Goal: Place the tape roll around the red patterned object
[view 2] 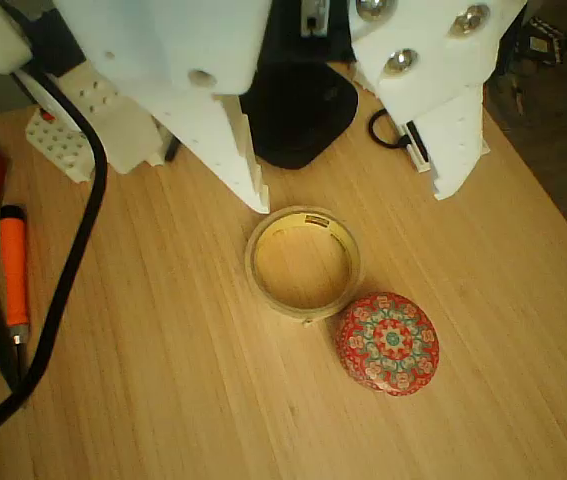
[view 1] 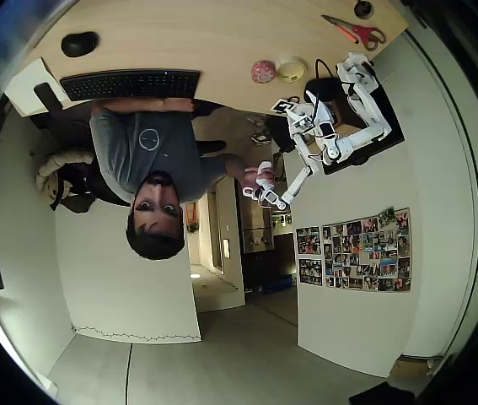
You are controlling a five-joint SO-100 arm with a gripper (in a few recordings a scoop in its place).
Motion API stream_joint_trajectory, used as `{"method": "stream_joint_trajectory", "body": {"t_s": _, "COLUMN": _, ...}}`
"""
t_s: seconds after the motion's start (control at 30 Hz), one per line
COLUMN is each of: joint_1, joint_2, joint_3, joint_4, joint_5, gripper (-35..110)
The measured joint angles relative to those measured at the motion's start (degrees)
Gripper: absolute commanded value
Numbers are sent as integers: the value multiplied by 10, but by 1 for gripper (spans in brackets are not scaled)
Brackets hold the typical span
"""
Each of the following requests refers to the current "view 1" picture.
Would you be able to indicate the person's right forearm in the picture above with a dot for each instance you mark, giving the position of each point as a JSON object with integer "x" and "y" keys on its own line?
{"x": 234, "y": 165}

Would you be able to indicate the person's right hand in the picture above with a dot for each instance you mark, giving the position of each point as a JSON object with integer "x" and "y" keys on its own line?
{"x": 250, "y": 176}

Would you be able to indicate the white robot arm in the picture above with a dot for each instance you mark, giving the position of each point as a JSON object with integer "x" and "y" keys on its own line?
{"x": 369, "y": 105}

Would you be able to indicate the black computer keyboard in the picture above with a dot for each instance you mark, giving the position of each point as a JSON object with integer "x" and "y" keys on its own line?
{"x": 131, "y": 84}

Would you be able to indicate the stainless steel fridge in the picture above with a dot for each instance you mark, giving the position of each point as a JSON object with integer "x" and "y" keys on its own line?
{"x": 257, "y": 234}

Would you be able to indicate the beige puffer jacket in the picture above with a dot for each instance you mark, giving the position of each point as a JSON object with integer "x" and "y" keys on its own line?
{"x": 63, "y": 165}

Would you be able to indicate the pink patterned ball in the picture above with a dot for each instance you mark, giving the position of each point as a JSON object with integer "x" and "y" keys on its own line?
{"x": 262, "y": 71}

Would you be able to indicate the blue crate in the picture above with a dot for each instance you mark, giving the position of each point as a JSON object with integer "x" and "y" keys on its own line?
{"x": 280, "y": 282}

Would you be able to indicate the man in grey t-shirt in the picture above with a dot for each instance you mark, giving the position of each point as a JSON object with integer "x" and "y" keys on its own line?
{"x": 150, "y": 143}

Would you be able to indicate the person's left forearm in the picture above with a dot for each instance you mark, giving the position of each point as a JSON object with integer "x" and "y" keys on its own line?
{"x": 133, "y": 106}

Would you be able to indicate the small photo sheet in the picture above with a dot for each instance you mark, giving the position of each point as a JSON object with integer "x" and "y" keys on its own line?
{"x": 308, "y": 240}
{"x": 310, "y": 272}

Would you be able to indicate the black and white marker card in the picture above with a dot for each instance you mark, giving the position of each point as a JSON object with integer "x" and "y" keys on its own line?
{"x": 283, "y": 106}

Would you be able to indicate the white notebook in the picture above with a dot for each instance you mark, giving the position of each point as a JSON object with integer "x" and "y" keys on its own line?
{"x": 25, "y": 86}

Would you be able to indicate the person's left hand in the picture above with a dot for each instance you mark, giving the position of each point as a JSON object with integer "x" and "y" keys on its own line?
{"x": 178, "y": 105}

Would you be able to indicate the black round desk grommet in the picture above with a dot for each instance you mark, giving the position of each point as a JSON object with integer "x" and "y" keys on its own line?
{"x": 364, "y": 8}

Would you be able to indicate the black computer mouse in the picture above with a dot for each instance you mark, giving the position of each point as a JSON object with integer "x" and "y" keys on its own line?
{"x": 79, "y": 43}

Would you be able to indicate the large photo collage poster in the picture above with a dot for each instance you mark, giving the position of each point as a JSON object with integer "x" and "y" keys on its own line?
{"x": 367, "y": 249}

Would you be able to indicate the cream roll of tape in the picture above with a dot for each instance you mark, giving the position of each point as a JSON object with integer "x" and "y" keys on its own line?
{"x": 291, "y": 69}

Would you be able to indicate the black flat board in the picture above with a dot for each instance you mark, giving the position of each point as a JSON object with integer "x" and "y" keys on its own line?
{"x": 393, "y": 120}

